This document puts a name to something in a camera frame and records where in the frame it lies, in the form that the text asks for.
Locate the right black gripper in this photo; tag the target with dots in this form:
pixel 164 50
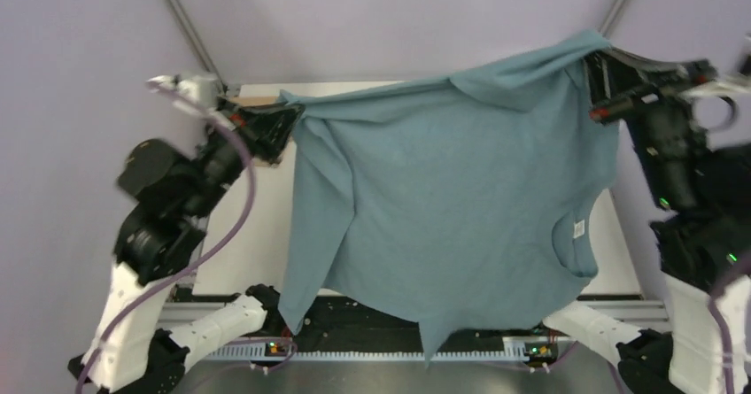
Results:
pixel 615 78

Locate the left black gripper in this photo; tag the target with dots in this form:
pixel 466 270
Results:
pixel 267 127

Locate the blue-grey t-shirt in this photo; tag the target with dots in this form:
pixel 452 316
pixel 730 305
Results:
pixel 457 202

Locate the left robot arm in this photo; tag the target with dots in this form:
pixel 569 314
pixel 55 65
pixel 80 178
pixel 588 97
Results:
pixel 154 250

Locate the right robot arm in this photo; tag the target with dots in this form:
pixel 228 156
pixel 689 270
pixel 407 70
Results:
pixel 704 245

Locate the folded tan t-shirt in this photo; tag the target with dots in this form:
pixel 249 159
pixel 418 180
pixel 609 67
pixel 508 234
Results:
pixel 253 101

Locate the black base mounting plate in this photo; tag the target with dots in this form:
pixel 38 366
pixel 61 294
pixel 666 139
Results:
pixel 339 324

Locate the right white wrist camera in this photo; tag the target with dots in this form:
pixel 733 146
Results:
pixel 726 86

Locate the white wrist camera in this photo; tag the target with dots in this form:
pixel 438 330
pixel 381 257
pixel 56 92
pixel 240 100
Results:
pixel 726 86
pixel 199 89

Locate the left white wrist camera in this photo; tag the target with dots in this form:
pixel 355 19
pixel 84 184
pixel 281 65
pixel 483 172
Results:
pixel 199 89

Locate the right rear aluminium post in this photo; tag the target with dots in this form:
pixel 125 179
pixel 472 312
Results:
pixel 613 17

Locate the aluminium post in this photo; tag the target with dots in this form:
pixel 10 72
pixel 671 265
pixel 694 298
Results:
pixel 192 37
pixel 613 17

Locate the left rear aluminium post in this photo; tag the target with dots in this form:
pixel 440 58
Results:
pixel 192 37

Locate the white cable duct strip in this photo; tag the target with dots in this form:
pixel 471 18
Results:
pixel 516 349

